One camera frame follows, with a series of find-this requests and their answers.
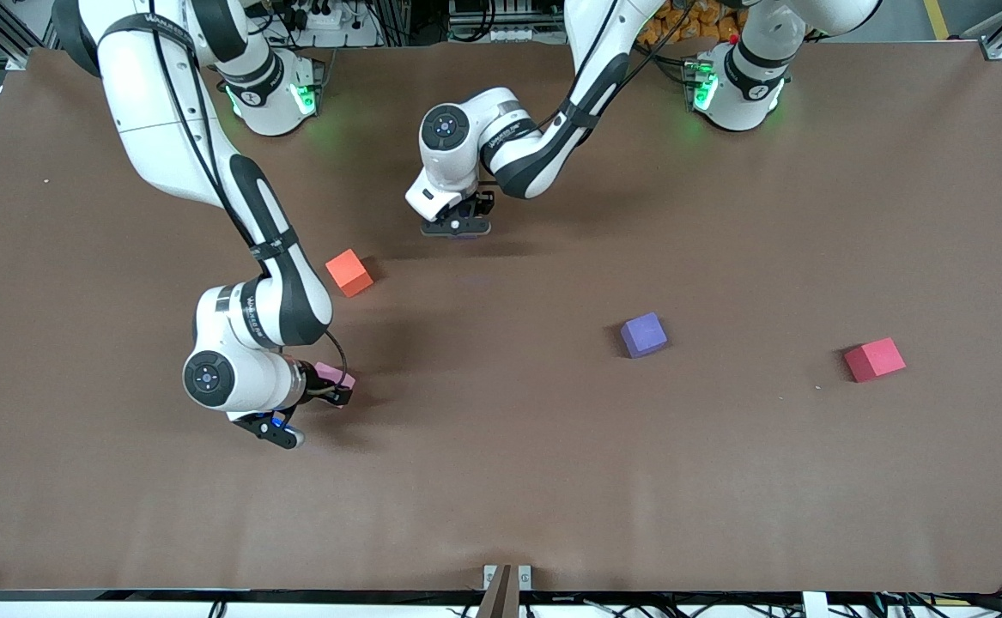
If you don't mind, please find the white power strip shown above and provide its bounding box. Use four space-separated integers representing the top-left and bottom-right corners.
293 0 366 32

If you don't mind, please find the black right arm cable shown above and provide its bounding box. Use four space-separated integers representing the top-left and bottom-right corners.
322 329 350 389

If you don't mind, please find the pink foam block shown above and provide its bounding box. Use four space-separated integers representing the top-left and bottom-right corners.
313 360 357 409

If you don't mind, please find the red foam block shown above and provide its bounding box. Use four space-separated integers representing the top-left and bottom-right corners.
843 336 908 384

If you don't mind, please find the orange foam block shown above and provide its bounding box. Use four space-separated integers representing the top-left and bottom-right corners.
325 248 374 299

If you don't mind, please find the white vented equipment box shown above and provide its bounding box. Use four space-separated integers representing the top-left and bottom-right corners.
447 0 537 44

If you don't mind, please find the bag of orange items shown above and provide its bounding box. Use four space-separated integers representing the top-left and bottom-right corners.
635 0 744 49

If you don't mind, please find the small metal bracket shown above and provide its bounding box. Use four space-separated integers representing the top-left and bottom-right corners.
483 564 533 592

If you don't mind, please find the brown paper table cover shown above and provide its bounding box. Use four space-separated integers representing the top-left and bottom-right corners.
0 41 1002 595

